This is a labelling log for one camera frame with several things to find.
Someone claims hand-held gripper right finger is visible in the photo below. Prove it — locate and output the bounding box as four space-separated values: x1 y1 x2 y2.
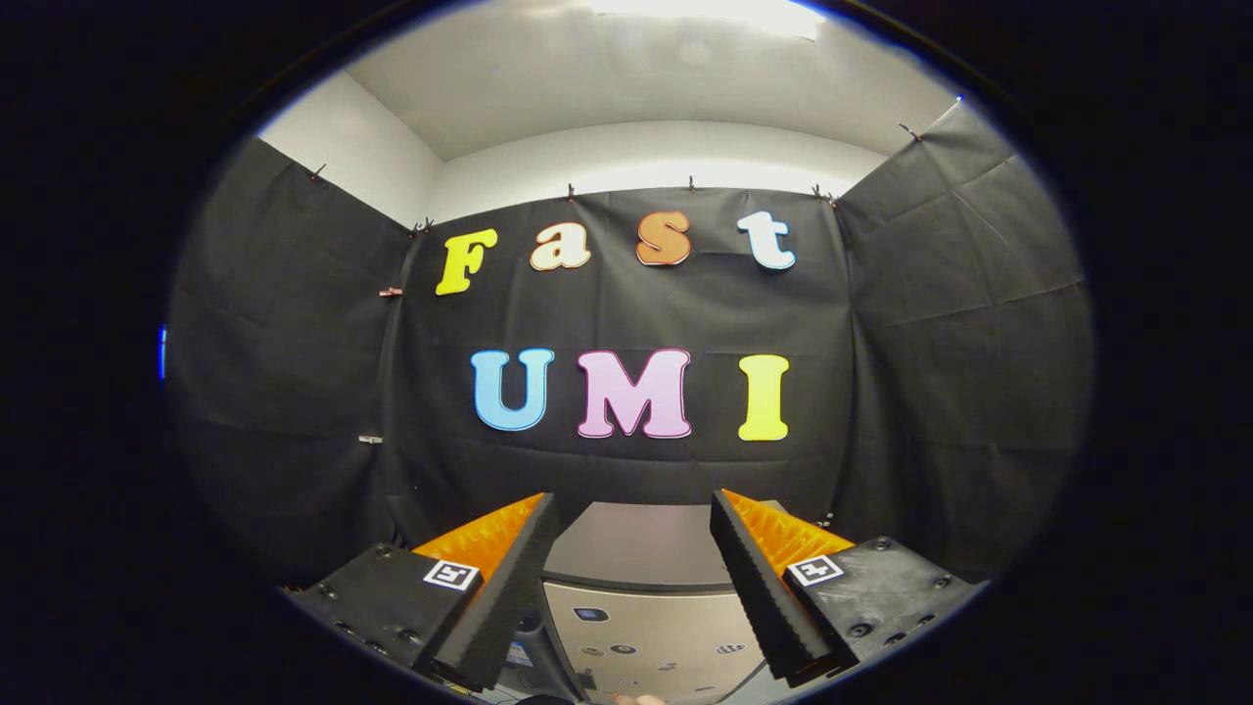
710 489 986 685

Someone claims ceiling light panel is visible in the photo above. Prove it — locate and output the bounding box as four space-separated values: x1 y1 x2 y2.
592 0 821 40

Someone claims small grey washing machine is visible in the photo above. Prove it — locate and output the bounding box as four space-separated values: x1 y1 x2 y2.
494 607 588 704

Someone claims black backdrop cloth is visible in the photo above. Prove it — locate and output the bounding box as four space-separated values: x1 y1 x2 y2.
164 98 1095 588

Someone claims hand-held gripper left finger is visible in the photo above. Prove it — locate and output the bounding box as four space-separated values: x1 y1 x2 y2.
284 492 561 693

